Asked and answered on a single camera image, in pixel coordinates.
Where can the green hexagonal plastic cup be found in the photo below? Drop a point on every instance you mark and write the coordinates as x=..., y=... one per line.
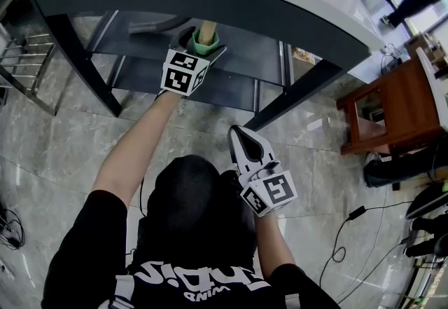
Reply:
x=204, y=49

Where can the small white basin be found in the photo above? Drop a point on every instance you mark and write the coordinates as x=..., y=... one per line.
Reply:
x=434, y=90

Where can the black office chair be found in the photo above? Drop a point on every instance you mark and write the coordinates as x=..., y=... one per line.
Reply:
x=427, y=202

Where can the cardboard box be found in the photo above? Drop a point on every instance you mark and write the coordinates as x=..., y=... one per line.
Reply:
x=425, y=48

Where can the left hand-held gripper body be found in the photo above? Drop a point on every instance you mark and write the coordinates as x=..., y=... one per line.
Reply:
x=182, y=73

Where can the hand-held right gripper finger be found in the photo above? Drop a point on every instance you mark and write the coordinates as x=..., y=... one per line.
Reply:
x=236, y=150
x=264, y=150

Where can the person's right forearm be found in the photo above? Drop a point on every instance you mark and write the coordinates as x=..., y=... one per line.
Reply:
x=274, y=248

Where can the brown speckled mat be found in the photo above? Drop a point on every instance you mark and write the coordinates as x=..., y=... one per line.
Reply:
x=304, y=55

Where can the person's left forearm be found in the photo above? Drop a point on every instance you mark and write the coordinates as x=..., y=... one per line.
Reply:
x=133, y=150

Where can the metal bar rack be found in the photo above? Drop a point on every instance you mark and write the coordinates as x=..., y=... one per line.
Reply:
x=24, y=66

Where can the brown wooden stand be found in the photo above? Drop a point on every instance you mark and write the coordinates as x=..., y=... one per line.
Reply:
x=402, y=101

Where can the person's black printed t-shirt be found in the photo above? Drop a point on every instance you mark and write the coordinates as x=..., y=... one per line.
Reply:
x=87, y=248

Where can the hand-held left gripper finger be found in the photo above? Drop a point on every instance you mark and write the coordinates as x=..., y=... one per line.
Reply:
x=217, y=53
x=178, y=39

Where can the black power adapter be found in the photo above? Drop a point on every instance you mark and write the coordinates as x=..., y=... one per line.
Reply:
x=357, y=213

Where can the person's black-clad leg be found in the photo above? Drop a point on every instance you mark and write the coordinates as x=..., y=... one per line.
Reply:
x=189, y=195

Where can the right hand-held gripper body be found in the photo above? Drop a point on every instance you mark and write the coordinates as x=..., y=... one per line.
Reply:
x=276, y=188

